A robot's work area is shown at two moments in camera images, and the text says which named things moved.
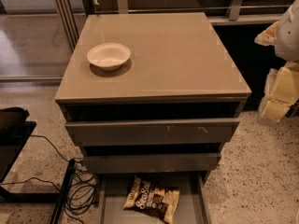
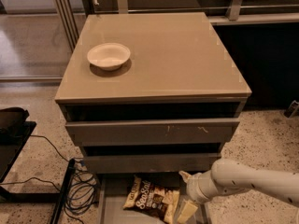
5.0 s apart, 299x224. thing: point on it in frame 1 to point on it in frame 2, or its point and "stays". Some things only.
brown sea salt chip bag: [160, 201] stays
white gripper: [288, 36] to [195, 186]
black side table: [12, 139] stays
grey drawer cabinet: [170, 109] stays
